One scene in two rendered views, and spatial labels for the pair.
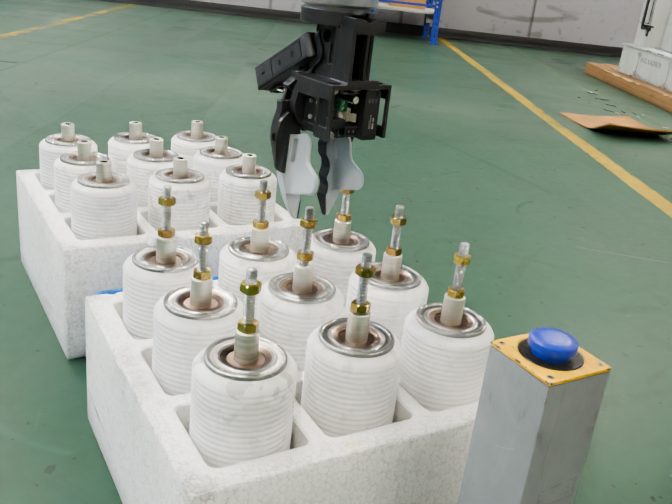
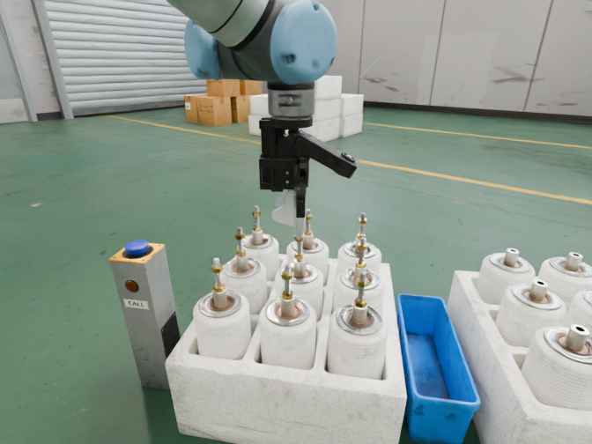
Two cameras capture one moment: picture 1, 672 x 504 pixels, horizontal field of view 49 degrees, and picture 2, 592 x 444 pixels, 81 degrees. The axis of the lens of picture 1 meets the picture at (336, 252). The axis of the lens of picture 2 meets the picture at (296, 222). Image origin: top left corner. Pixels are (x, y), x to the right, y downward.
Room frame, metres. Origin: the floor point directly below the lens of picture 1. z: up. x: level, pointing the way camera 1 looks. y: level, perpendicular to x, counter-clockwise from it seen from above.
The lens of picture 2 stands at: (1.13, -0.41, 0.63)
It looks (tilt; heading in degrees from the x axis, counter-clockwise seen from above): 24 degrees down; 132
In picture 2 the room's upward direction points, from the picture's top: straight up
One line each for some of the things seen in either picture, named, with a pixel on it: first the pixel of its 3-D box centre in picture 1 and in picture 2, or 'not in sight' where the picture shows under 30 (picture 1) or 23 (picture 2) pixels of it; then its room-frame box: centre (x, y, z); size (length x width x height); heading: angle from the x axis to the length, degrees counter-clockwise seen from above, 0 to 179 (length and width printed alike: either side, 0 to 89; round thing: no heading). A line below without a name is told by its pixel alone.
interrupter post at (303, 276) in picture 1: (303, 278); (299, 268); (0.74, 0.03, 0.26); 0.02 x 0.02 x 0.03
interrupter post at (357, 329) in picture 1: (357, 326); (241, 262); (0.64, -0.03, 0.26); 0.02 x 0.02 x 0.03
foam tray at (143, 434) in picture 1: (290, 410); (299, 336); (0.74, 0.03, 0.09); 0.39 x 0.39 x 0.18; 32
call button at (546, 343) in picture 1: (551, 348); (137, 248); (0.54, -0.18, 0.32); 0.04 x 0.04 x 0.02
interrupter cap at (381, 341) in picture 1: (356, 337); (241, 268); (0.64, -0.03, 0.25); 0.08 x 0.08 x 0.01
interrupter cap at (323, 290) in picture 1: (302, 288); (299, 273); (0.74, 0.03, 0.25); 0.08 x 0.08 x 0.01
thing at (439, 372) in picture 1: (437, 393); (225, 344); (0.71, -0.13, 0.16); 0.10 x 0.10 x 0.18
